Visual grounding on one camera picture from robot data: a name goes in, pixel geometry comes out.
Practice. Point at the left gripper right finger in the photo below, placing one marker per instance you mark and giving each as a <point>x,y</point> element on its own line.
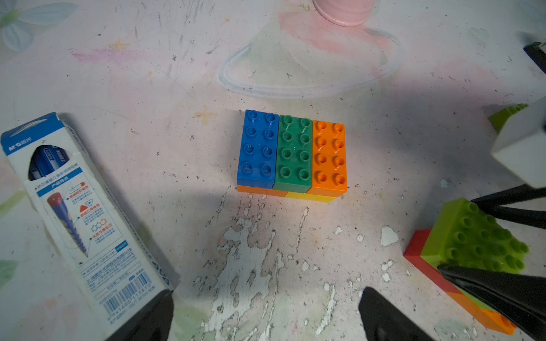
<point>383,321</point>

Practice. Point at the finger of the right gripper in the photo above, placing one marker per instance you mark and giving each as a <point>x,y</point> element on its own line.
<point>496,205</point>
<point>520,298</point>

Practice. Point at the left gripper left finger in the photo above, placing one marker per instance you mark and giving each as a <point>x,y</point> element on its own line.
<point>151,323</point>

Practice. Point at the orange lego brick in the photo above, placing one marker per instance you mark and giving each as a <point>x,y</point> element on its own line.
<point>489,319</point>
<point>329,167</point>
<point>262,191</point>

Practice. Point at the lime lego brick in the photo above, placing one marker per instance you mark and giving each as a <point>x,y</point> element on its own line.
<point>500,118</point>
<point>466,236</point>

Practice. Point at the small red lego brick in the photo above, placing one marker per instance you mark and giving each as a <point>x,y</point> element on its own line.
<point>413,254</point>

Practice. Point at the yellow lego brick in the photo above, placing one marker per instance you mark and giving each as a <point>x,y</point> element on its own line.
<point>306,196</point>

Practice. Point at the dark green lego brick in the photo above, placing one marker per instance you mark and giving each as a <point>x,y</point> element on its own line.
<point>294,153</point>

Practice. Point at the blue lego brick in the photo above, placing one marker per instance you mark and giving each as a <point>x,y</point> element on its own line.
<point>258,151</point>

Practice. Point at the lime lego brick top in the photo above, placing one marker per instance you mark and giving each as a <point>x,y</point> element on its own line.
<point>500,118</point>

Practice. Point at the white blue small box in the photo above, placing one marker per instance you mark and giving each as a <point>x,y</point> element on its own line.
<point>112,266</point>

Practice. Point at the black stapler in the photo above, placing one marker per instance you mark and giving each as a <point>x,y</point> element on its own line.
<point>536,52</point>

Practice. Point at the pink pen cup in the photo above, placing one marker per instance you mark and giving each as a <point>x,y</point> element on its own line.
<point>347,13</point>

